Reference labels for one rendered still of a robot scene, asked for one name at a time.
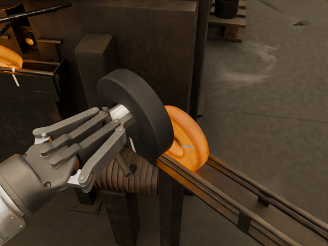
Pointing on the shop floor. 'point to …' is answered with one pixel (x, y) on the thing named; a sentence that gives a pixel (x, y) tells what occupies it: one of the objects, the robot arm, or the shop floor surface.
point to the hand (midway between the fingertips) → (132, 109)
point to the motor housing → (126, 194)
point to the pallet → (227, 19)
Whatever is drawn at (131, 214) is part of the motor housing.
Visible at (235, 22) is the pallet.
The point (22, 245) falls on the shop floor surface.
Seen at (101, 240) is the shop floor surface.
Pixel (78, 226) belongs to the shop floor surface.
